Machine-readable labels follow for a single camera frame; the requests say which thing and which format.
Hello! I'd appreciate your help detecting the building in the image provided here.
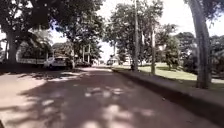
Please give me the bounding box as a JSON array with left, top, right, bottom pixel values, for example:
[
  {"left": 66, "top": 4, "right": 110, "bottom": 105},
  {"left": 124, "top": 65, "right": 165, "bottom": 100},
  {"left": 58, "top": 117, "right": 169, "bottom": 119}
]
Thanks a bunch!
[{"left": 106, "top": 55, "right": 120, "bottom": 67}]

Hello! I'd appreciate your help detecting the tall thin tree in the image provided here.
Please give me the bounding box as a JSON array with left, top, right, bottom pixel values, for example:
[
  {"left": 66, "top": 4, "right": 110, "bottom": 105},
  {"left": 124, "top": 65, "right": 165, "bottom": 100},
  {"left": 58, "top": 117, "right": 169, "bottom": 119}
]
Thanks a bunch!
[
  {"left": 109, "top": 0, "right": 148, "bottom": 72},
  {"left": 143, "top": 0, "right": 165, "bottom": 76}
]

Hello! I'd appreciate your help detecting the row of trees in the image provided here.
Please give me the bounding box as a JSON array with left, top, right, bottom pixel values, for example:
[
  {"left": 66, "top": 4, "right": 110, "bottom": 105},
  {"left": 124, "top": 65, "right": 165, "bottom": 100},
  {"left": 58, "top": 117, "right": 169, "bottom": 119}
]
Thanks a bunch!
[{"left": 49, "top": 0, "right": 108, "bottom": 69}]

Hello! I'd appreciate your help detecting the reddish brown dirt road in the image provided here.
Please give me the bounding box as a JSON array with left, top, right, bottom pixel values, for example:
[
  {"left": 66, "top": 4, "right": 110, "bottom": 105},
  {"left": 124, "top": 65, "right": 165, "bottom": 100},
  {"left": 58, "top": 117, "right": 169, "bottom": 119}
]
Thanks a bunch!
[{"left": 0, "top": 66, "right": 224, "bottom": 128}]

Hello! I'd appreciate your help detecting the white car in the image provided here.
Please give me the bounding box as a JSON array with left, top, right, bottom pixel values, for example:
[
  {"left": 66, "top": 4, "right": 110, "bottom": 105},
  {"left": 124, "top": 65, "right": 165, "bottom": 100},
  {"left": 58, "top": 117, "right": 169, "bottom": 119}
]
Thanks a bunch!
[{"left": 43, "top": 55, "right": 74, "bottom": 70}]

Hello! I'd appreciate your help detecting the dark bushy tree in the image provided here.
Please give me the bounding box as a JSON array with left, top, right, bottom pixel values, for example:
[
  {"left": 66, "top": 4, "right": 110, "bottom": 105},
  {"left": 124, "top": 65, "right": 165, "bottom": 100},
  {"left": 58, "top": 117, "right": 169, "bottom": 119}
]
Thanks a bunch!
[{"left": 155, "top": 31, "right": 198, "bottom": 72}]

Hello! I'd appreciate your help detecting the green grass lawn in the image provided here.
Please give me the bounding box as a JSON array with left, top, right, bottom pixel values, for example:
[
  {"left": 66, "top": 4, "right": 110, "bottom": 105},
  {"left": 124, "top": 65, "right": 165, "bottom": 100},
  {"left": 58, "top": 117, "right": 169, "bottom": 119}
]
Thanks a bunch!
[{"left": 114, "top": 62, "right": 224, "bottom": 93}]

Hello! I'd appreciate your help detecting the raised kerb strip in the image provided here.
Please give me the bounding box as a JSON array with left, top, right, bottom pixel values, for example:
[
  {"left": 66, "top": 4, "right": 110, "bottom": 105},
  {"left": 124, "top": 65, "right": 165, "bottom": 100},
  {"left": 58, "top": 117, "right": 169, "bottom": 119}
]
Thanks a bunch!
[{"left": 111, "top": 68, "right": 224, "bottom": 128}]

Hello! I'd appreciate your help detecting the white low fence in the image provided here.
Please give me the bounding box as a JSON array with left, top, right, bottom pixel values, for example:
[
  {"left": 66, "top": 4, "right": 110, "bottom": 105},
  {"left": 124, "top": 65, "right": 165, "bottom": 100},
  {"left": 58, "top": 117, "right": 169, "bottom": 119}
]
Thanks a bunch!
[{"left": 16, "top": 57, "right": 46, "bottom": 65}]

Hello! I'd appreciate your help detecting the large leaning tree trunk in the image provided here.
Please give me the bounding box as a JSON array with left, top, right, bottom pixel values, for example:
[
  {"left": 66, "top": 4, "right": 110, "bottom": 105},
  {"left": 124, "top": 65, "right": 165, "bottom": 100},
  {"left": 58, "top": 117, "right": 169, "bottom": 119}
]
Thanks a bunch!
[{"left": 183, "top": 0, "right": 224, "bottom": 90}]

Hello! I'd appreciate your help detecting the large dark tree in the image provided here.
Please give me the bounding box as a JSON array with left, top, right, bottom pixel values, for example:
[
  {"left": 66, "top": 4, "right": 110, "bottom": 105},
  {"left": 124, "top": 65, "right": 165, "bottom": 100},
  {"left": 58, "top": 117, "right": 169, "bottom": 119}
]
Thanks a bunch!
[{"left": 0, "top": 0, "right": 54, "bottom": 68}]

